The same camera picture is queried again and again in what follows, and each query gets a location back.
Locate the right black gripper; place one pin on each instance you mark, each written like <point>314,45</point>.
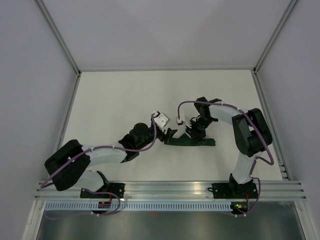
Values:
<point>195,135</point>

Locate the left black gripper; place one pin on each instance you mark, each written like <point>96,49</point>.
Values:
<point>163,137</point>

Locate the dark green cloth napkin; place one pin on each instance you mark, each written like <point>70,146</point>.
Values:
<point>185,141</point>

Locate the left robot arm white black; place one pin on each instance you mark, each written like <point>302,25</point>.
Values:
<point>69,166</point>

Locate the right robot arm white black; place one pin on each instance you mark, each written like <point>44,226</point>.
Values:
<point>252,136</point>

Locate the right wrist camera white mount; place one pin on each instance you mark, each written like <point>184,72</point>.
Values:
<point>181,120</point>

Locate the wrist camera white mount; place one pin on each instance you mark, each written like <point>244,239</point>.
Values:
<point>161,119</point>
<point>181,120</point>

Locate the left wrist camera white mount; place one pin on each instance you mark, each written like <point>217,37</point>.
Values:
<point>161,119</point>

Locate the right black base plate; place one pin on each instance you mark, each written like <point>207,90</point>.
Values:
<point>233,190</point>

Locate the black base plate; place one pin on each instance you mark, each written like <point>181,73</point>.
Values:
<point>111,190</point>
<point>233,190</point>

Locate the aluminium front rail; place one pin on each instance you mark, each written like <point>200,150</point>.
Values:
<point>278,190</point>

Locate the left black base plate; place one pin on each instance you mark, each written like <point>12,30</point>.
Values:
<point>111,190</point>

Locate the white slotted cable duct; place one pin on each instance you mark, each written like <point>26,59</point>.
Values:
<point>153,206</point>

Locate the right aluminium frame post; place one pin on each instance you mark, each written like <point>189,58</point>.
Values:
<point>275,34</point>

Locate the aluminium frame post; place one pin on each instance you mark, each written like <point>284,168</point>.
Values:
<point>275,34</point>
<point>57,35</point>

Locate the left aluminium frame post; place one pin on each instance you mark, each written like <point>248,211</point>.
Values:
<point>57,35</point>

